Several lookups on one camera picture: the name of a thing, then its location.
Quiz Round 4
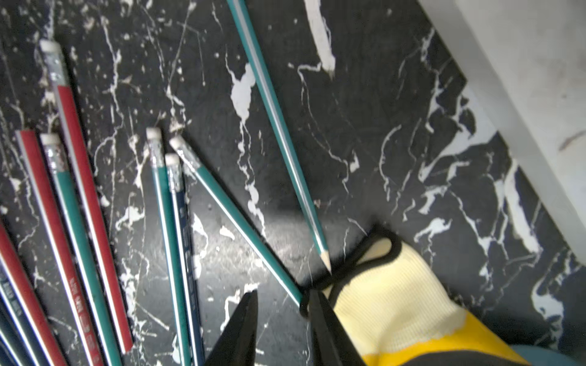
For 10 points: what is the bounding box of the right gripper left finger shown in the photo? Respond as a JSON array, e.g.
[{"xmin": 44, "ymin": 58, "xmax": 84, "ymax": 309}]
[{"xmin": 204, "ymin": 290, "xmax": 258, "ymax": 366}]

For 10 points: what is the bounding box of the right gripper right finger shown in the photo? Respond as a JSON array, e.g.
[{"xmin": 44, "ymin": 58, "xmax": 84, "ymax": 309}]
[{"xmin": 308, "ymin": 290, "xmax": 365, "ymax": 365}]

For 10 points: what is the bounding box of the green pencil with eraser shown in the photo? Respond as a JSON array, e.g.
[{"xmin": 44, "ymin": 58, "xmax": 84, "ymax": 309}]
[
  {"xmin": 169, "ymin": 136, "xmax": 302, "ymax": 307},
  {"xmin": 41, "ymin": 134, "xmax": 122, "ymax": 365}
]

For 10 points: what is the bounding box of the green pencil angled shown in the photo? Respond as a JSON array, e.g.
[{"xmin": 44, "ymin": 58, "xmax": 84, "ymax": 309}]
[{"xmin": 227, "ymin": 1, "xmax": 332, "ymax": 271}]

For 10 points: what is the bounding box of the dark blue pencil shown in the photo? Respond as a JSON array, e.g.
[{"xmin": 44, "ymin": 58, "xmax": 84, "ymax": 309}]
[{"xmin": 164, "ymin": 153, "xmax": 205, "ymax": 365}]

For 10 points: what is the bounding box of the red pencil far left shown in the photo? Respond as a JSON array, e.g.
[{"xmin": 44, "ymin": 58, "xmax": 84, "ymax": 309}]
[{"xmin": 1, "ymin": 224, "xmax": 67, "ymax": 365}]

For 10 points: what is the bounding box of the red pencil with eraser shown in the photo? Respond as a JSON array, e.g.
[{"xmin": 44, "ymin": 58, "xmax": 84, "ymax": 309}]
[{"xmin": 40, "ymin": 39, "xmax": 134, "ymax": 355}]

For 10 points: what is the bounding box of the white tiered display stand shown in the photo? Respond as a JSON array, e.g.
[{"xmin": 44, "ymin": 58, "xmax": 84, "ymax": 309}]
[{"xmin": 421, "ymin": 1, "xmax": 585, "ymax": 262}]

